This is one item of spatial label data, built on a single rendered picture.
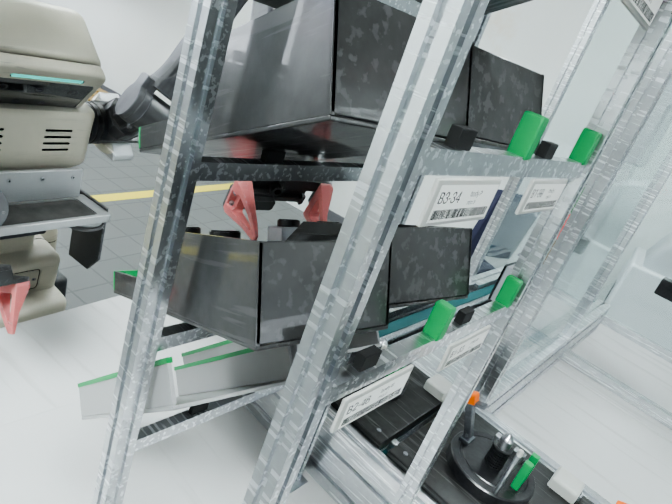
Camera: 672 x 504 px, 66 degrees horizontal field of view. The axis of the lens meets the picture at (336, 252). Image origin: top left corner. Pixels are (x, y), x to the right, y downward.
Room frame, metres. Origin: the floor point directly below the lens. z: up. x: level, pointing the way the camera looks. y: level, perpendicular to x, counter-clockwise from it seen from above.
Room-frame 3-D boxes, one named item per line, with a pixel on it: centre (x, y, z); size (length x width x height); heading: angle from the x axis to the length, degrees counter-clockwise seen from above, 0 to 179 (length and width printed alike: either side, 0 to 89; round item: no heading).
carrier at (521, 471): (0.67, -0.35, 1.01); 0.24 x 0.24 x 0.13; 56
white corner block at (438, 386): (0.84, -0.27, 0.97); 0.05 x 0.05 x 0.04; 56
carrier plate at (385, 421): (0.81, -0.14, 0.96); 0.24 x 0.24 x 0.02; 56
